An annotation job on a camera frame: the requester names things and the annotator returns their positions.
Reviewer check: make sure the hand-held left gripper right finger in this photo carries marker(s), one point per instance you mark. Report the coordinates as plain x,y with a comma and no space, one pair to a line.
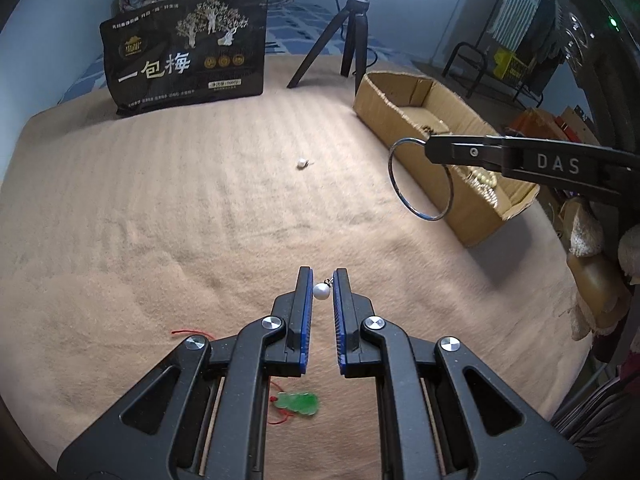
340,320

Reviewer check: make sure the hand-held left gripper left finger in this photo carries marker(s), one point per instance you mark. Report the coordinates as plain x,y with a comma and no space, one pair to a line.
306,320

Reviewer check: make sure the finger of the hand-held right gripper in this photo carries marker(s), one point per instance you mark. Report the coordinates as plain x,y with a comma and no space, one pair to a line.
550,162

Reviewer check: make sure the small white pearl earring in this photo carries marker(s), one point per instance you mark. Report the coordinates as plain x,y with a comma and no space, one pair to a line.
302,163
321,291

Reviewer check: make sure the cardboard box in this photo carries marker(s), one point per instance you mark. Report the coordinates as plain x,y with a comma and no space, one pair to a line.
470,220

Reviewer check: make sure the thin black bangle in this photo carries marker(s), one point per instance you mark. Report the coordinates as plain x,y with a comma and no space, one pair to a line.
427,218

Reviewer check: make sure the red box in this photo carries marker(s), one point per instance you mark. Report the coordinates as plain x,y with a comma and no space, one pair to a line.
575,127

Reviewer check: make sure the dark hanging clothes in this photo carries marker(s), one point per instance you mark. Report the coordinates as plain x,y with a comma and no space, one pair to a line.
542,60

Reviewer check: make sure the white fuzzy cloth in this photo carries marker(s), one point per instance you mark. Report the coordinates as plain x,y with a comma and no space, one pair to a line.
587,230

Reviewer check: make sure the yellow box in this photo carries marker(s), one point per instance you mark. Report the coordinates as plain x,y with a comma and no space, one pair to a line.
510,65

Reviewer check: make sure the striped white towel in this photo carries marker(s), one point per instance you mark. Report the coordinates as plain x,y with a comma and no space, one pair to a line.
520,5

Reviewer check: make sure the tan plastic bag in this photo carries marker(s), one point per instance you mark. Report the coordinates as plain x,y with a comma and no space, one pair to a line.
597,290

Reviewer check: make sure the black metal clothes rack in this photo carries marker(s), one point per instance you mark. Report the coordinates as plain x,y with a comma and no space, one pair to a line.
465,45

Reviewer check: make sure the black tripod stand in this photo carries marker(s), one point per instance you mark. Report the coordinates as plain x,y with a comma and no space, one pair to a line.
356,25

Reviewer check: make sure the black printed snack bag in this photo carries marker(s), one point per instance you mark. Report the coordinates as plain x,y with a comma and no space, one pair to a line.
185,60

